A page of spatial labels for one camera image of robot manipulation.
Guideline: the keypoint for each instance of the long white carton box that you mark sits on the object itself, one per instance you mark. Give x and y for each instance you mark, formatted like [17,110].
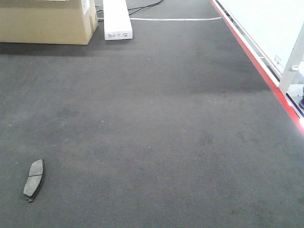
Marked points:
[117,23]

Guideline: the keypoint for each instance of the dark grey conveyor belt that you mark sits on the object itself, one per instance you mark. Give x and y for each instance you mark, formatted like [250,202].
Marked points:
[174,128]

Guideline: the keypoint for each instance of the white machine panel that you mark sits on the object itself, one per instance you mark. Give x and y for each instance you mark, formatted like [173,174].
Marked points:
[277,28]

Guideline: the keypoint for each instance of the grey brake pad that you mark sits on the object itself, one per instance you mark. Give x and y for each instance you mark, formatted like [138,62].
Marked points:
[35,180]

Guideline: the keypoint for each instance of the brown cardboard box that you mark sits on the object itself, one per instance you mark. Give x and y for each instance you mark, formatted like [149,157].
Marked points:
[71,22]

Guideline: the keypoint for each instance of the red conveyor side rail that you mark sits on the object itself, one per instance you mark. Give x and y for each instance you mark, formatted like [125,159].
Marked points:
[260,67]

